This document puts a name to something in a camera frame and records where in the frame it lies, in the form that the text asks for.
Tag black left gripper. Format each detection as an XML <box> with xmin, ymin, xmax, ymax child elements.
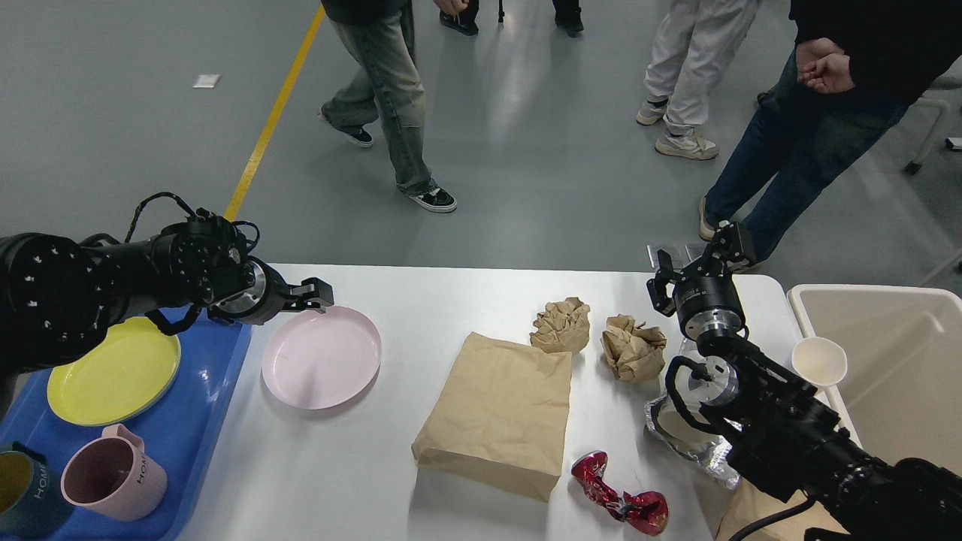
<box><xmin>209</xmin><ymin>259</ymin><xmax>334</xmax><ymax>325</ymax></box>

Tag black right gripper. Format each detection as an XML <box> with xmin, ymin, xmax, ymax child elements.
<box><xmin>646</xmin><ymin>222</ymin><xmax>757</xmax><ymax>339</ymax></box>

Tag pink plate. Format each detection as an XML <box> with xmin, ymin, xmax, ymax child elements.
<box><xmin>262</xmin><ymin>306</ymin><xmax>382</xmax><ymax>410</ymax></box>

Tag pink mug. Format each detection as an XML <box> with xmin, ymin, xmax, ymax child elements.
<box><xmin>59</xmin><ymin>424</ymin><xmax>168</xmax><ymax>521</ymax></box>

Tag teal mug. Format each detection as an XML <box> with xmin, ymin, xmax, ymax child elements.
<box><xmin>1</xmin><ymin>441</ymin><xmax>74</xmax><ymax>539</ymax></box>

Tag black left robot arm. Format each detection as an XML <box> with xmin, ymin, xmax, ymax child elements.
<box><xmin>1</xmin><ymin>198</ymin><xmax>334</xmax><ymax>377</ymax></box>

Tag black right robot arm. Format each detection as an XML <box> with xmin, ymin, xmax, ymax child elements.
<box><xmin>647</xmin><ymin>222</ymin><xmax>961</xmax><ymax>540</ymax></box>

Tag metal floor plates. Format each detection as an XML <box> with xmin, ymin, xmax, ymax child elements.
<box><xmin>646</xmin><ymin>243</ymin><xmax>711</xmax><ymax>270</ymax></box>

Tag crumpled brown paper ball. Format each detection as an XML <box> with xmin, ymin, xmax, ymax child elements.
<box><xmin>529</xmin><ymin>297</ymin><xmax>591</xmax><ymax>354</ymax></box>
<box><xmin>601</xmin><ymin>314</ymin><xmax>667</xmax><ymax>383</ymax></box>

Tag blue plastic tray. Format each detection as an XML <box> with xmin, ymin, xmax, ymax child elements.
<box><xmin>1</xmin><ymin>316</ymin><xmax>253</xmax><ymax>540</ymax></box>

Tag white paper cup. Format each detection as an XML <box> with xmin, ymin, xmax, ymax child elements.
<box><xmin>790</xmin><ymin>337</ymin><xmax>849</xmax><ymax>389</ymax></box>

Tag aluminium foil tray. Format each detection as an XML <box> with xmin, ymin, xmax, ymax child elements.
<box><xmin>643</xmin><ymin>338</ymin><xmax>740</xmax><ymax>491</ymax></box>

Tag yellow plate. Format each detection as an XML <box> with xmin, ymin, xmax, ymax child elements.
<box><xmin>46</xmin><ymin>316</ymin><xmax>182</xmax><ymax>427</ymax></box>

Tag person in white trousers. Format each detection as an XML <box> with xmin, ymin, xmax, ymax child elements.
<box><xmin>635</xmin><ymin>1</ymin><xmax>760</xmax><ymax>161</ymax></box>

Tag flat brown paper bag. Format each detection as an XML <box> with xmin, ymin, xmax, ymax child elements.
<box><xmin>411</xmin><ymin>333</ymin><xmax>573</xmax><ymax>501</ymax></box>

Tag person in faded jeans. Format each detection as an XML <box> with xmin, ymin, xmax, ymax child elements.
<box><xmin>319</xmin><ymin>1</ymin><xmax>457</xmax><ymax>213</ymax></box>

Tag white paper scrap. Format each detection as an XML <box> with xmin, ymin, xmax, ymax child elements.
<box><xmin>192</xmin><ymin>73</ymin><xmax>221</xmax><ymax>89</ymax></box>

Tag beige plastic bin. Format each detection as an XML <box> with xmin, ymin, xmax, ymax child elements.
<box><xmin>788</xmin><ymin>284</ymin><xmax>961</xmax><ymax>473</ymax></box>

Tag brown paper bag corner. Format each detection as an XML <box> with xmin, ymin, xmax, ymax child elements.
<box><xmin>715</xmin><ymin>479</ymin><xmax>846</xmax><ymax>540</ymax></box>

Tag crumpled red foil wrapper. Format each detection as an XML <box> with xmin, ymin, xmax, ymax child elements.
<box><xmin>570</xmin><ymin>451</ymin><xmax>670</xmax><ymax>536</ymax></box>

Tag person in blue jeans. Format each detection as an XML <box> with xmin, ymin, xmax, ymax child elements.
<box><xmin>700</xmin><ymin>1</ymin><xmax>961</xmax><ymax>264</ymax></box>

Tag white office chair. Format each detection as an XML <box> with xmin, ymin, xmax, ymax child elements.
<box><xmin>903</xmin><ymin>75</ymin><xmax>961</xmax><ymax>175</ymax></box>

